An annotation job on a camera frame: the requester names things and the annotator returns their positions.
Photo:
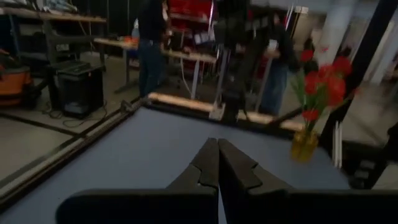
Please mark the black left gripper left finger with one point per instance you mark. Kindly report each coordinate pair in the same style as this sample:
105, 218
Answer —
205, 174

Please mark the red flower bunch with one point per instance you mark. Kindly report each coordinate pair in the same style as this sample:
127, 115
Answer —
337, 90

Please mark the black equipment case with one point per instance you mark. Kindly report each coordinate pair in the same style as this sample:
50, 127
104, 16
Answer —
81, 93

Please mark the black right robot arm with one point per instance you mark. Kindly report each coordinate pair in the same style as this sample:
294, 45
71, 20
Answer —
231, 102

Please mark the white column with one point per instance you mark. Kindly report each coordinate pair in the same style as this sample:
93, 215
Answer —
334, 31

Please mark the silver arm base bracket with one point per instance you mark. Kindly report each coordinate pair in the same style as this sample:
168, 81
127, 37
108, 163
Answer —
217, 112

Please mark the yellow glass vase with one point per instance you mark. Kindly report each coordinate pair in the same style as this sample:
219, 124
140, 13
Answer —
304, 146

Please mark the person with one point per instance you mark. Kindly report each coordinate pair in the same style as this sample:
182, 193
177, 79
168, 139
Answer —
150, 62
275, 87

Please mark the white rods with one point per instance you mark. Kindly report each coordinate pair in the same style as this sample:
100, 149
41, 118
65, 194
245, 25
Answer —
337, 146

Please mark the red storage bins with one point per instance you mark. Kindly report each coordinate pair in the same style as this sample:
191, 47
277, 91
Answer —
189, 7

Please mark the black frame clamp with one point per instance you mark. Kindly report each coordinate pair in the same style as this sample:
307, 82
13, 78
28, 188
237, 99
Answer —
127, 106

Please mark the black metal table frame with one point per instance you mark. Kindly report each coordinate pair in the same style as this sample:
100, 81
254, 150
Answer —
363, 62

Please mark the wooden table metal legs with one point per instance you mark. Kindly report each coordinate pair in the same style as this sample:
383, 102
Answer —
192, 57

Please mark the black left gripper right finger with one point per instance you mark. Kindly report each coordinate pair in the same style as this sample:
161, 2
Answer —
239, 174

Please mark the blue table mat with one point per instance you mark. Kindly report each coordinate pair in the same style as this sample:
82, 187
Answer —
140, 146

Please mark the wooden workbench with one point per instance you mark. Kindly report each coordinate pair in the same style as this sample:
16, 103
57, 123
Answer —
62, 16

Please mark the orange shop vacuum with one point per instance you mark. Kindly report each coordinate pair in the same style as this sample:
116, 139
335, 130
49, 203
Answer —
14, 84

